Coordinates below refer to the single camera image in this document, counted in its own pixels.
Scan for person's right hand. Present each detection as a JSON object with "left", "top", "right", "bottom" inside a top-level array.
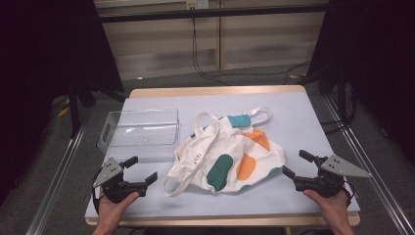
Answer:
[{"left": 302, "top": 188, "right": 352, "bottom": 227}]

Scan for person's left hand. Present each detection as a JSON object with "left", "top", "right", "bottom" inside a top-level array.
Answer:
[{"left": 97, "top": 191, "right": 141, "bottom": 227}]

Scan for black stand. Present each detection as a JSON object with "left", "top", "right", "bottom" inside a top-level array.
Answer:
[{"left": 67, "top": 79, "right": 97, "bottom": 139}]

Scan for clear plastic container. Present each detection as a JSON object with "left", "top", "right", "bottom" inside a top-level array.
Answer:
[{"left": 96, "top": 108, "right": 181, "bottom": 164}]

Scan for wooden table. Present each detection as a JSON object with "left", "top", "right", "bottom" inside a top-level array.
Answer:
[{"left": 84, "top": 85, "right": 361, "bottom": 227}]

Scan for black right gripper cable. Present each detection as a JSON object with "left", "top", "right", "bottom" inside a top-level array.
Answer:
[{"left": 342, "top": 179, "right": 357, "bottom": 208}]

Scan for dark curtain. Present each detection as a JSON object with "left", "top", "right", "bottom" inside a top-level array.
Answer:
[
  {"left": 0, "top": 0, "right": 125, "bottom": 200},
  {"left": 306, "top": 0, "right": 415, "bottom": 158}
]

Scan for white tote bag coloured patches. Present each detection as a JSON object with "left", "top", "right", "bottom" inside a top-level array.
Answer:
[{"left": 162, "top": 106, "right": 287, "bottom": 198}]

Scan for black floor cable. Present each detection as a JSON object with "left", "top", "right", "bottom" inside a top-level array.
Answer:
[{"left": 191, "top": 18, "right": 311, "bottom": 86}]

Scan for light blue table mat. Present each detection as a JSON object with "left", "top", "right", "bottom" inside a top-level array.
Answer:
[{"left": 84, "top": 91, "right": 361, "bottom": 219}]

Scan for metal floor rail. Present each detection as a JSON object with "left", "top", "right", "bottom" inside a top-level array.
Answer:
[
  {"left": 322, "top": 94, "right": 415, "bottom": 235},
  {"left": 24, "top": 117, "right": 91, "bottom": 235}
]

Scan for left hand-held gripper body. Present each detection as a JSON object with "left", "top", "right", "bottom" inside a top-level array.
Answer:
[{"left": 92, "top": 157, "right": 148, "bottom": 205}]

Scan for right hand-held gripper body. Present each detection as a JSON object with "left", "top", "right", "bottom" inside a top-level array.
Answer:
[{"left": 294, "top": 154, "right": 373, "bottom": 199}]

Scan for black horizontal bar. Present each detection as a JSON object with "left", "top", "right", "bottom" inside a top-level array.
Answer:
[{"left": 97, "top": 4, "right": 329, "bottom": 24}]

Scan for white wall power outlet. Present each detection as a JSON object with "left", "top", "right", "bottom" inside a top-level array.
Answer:
[{"left": 185, "top": 0, "right": 209, "bottom": 10}]

